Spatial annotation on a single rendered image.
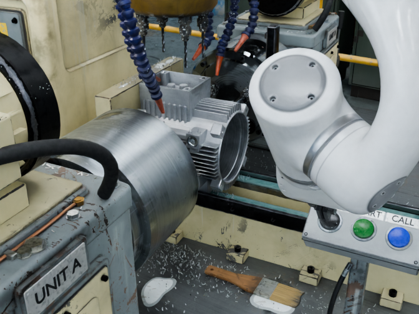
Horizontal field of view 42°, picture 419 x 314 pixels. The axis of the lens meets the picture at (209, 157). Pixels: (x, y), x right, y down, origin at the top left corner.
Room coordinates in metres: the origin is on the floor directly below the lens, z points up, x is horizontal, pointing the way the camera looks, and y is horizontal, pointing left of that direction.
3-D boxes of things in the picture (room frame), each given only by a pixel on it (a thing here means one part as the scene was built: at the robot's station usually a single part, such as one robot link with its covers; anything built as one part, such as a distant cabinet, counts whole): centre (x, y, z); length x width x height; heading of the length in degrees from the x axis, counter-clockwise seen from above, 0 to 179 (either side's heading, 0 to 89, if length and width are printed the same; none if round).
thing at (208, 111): (1.08, 0.04, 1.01); 0.20 x 0.19 x 0.19; 64
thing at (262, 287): (0.85, -0.08, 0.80); 0.21 x 0.05 x 0.01; 63
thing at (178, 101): (1.10, 0.07, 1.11); 0.12 x 0.11 x 0.07; 64
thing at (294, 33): (1.61, -0.22, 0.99); 0.35 x 0.31 x 0.37; 154
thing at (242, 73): (1.38, -0.11, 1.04); 0.41 x 0.25 x 0.25; 154
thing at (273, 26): (1.14, -0.14, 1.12); 0.04 x 0.03 x 0.26; 64
